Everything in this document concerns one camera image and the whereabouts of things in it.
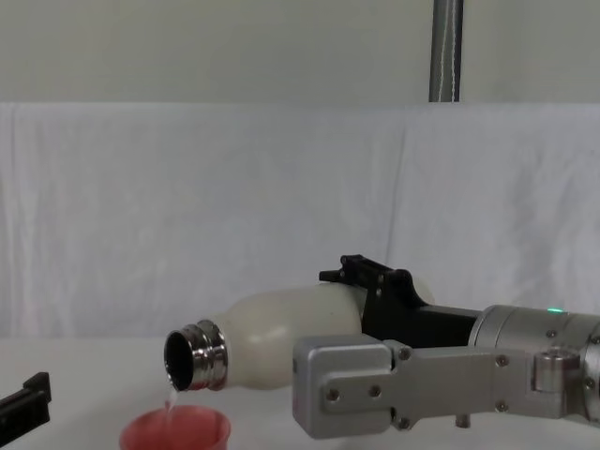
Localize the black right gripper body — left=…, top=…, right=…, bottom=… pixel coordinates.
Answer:
left=358, top=268, right=485, bottom=351

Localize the cream vacuum bottle steel neck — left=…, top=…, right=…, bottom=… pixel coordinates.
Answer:
left=162, top=275, right=437, bottom=394

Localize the white table cloth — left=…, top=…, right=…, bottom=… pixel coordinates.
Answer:
left=0, top=333, right=600, bottom=450

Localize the pink cup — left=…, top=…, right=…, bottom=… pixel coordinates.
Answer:
left=117, top=404, right=233, bottom=450

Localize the white curtain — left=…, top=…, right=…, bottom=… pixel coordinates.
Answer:
left=0, top=99, right=600, bottom=339

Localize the grey striped post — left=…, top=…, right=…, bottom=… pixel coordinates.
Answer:
left=427, top=0, right=464, bottom=103

